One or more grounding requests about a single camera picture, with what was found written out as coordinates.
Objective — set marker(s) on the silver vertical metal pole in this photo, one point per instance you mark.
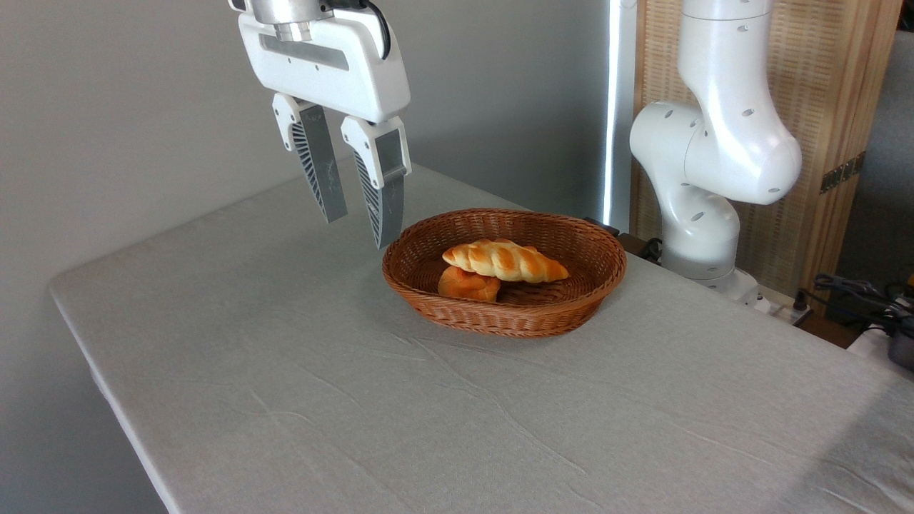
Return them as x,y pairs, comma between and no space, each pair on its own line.
620,107

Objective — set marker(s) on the grey tablecloth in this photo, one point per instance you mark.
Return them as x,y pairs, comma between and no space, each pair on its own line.
571,428

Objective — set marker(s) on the long braided bread loaf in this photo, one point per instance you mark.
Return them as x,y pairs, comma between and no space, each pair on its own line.
507,260

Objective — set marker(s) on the black screen hinge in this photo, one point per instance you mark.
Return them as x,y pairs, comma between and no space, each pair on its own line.
842,173

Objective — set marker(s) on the white power strip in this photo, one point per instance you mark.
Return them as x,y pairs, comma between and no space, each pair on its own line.
785,313

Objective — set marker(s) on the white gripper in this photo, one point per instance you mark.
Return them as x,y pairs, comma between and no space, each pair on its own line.
335,78

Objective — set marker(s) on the wooden bamboo folding screen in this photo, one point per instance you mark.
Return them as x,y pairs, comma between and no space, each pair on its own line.
821,86

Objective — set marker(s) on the brown oval wicker basket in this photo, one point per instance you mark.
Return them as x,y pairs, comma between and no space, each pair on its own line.
564,307

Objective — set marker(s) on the small round bread bun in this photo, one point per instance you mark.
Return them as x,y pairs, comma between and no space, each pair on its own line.
464,285

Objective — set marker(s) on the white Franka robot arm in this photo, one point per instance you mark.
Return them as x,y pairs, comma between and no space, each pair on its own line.
714,143

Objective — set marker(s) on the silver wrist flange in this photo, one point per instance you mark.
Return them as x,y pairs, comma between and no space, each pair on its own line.
285,11

